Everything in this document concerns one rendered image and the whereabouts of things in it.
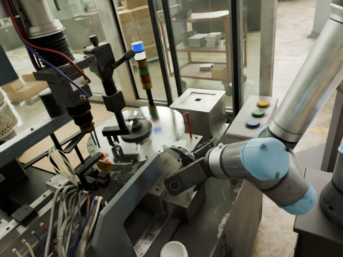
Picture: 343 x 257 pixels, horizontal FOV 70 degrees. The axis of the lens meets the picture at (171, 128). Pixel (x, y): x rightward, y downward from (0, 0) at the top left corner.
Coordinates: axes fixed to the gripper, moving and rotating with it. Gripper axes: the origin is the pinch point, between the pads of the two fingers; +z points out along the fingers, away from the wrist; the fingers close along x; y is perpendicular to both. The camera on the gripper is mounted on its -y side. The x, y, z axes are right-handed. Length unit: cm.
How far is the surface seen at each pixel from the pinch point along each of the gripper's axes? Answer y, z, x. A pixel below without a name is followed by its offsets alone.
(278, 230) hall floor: 61, 43, -76
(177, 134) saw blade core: 7.2, 0.6, 8.0
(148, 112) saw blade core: 10.4, 17.3, 18.7
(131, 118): -0.4, 8.4, 19.1
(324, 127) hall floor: 175, 62, -61
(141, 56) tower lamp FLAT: 20.5, 20.0, 39.4
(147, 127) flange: 3.0, 8.5, 14.2
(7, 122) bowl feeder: -31, 60, 44
